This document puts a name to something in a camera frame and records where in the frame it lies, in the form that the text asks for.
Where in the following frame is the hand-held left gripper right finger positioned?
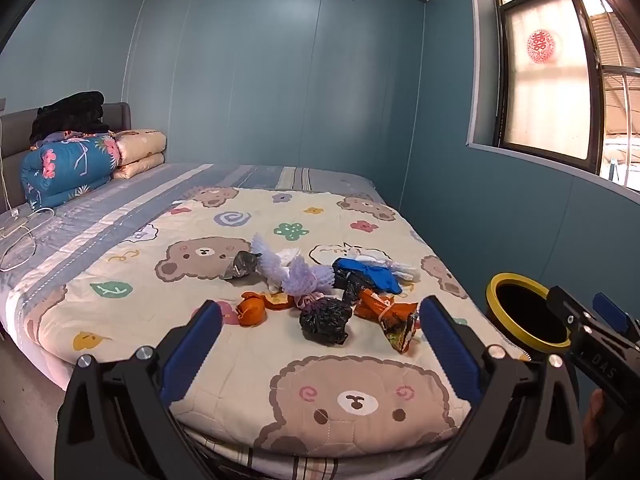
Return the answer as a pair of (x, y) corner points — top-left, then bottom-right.
(419, 295), (586, 480)

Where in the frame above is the black clothing pile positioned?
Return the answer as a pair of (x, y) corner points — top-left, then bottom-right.
(29, 91), (113, 146)

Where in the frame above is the colourful printed snack wrapper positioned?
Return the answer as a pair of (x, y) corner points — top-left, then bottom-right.
(382, 310), (422, 355)

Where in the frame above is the shiny black wrapper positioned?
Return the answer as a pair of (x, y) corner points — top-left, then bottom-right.
(332, 270), (371, 306)

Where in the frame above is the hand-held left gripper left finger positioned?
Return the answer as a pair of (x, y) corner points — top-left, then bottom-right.
(54, 300), (224, 480)

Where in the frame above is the black bin with yellow rim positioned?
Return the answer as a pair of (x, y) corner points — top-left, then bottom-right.
(486, 272), (573, 352)

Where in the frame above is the crumpled white tissue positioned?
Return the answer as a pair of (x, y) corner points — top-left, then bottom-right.
(350, 252), (418, 285)

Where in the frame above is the red paper cut decoration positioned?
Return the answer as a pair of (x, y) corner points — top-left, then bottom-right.
(527, 29), (555, 63)

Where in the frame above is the bear printed blanket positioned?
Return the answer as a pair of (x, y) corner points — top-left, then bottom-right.
(25, 187), (531, 461)

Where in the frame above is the dark framed window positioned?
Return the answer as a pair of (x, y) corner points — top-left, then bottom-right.
(467, 0), (640, 191)

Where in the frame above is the folded blue floral quilt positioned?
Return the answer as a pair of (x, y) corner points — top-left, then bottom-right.
(20, 130), (121, 211)

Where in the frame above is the pale purple foam net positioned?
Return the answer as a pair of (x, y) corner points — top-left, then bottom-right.
(250, 232), (335, 297)

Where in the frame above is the crumpled black plastic bag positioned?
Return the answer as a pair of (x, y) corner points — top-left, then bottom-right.
(299, 297), (353, 346)

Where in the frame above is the white charging cable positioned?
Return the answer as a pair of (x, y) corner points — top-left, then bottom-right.
(0, 115), (57, 273)

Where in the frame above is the silver foil bag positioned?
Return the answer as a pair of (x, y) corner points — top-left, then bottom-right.
(223, 250), (262, 281)

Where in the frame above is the blue rubber glove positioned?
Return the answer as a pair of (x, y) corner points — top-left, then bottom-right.
(332, 257), (403, 295)

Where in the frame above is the person's right hand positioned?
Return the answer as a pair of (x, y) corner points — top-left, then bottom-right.
(581, 389), (608, 450)

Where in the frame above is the striped blue bed sheet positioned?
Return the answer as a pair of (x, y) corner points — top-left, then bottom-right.
(0, 162), (376, 341)

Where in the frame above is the orange snack wrapper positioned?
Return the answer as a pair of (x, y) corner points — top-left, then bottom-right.
(354, 287), (420, 333)

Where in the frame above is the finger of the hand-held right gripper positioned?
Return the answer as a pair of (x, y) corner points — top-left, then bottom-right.
(546, 285), (601, 341)
(592, 292), (640, 348)

